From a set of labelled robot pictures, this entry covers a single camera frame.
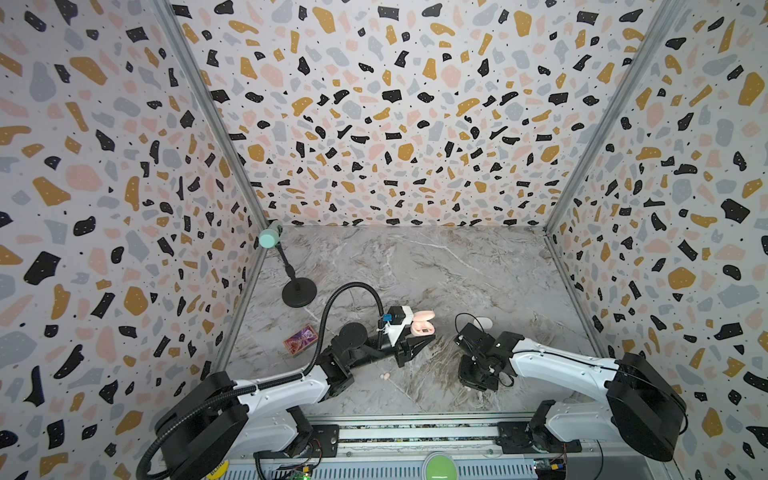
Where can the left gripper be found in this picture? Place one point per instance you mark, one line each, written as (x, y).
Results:
(408, 349)

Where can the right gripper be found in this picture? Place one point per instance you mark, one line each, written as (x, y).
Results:
(475, 339)

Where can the pink charging case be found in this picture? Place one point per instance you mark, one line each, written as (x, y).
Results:
(421, 324)

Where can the white charging case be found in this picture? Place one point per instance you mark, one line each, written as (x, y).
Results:
(484, 323)

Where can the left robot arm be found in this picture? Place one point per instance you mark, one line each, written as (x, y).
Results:
(221, 417)

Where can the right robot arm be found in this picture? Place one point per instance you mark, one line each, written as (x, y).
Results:
(627, 399)

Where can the colourful snack packet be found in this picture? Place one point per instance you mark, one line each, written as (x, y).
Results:
(301, 341)

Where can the microphone on black stand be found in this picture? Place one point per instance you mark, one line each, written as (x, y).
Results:
(298, 291)

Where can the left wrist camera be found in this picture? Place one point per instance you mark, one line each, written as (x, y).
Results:
(395, 324)

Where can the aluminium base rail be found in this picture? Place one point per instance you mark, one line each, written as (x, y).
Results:
(372, 447)

